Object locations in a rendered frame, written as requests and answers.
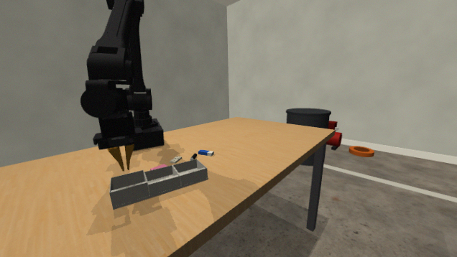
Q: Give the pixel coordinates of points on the white domino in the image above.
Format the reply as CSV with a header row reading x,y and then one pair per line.
x,y
176,159

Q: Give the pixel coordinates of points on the grey open bin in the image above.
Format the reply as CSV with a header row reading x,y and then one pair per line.
x,y
130,188

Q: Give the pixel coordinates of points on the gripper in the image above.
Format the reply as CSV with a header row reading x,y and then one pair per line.
x,y
115,152

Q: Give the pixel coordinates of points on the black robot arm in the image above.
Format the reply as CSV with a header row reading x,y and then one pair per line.
x,y
106,70

